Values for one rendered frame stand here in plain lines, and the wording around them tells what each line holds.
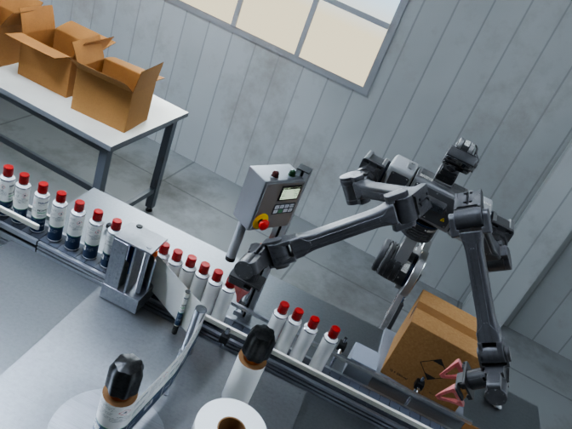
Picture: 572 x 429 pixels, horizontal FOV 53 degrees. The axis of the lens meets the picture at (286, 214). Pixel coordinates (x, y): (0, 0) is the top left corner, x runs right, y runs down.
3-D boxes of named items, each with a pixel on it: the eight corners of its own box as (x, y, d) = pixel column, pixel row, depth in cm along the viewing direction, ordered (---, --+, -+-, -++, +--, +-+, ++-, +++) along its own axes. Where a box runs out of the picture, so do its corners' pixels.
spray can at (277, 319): (256, 346, 201) (276, 304, 191) (261, 338, 206) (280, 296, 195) (270, 353, 201) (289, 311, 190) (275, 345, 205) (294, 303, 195)
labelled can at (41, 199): (35, 223, 215) (42, 177, 205) (47, 229, 215) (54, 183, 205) (25, 229, 211) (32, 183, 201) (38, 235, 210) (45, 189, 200)
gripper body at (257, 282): (258, 294, 168) (266, 275, 165) (226, 278, 169) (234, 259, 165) (265, 283, 174) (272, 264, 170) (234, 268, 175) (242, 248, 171)
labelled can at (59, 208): (43, 238, 210) (50, 191, 200) (52, 231, 214) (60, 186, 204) (55, 244, 209) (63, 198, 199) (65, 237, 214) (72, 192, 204)
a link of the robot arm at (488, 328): (489, 208, 163) (450, 214, 167) (486, 208, 157) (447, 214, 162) (515, 359, 161) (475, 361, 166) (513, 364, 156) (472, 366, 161)
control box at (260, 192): (231, 214, 190) (248, 165, 180) (271, 209, 201) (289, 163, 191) (248, 232, 184) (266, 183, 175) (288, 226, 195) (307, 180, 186)
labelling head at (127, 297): (99, 295, 195) (112, 237, 183) (119, 277, 207) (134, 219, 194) (134, 314, 194) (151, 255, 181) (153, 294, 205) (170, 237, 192)
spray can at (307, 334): (285, 361, 200) (306, 319, 190) (290, 351, 205) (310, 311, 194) (299, 368, 200) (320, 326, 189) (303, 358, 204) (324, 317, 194)
